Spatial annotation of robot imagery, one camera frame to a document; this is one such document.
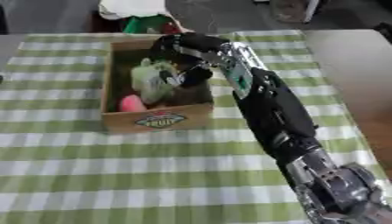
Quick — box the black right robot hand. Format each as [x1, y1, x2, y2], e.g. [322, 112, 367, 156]
[148, 31, 232, 89]

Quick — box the pale green soft toy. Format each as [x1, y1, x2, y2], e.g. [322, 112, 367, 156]
[129, 58, 186, 105]

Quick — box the pink toy fruit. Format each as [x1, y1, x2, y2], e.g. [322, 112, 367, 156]
[117, 94, 149, 113]

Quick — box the tan cardboard box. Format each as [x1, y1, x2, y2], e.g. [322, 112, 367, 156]
[99, 37, 216, 133]

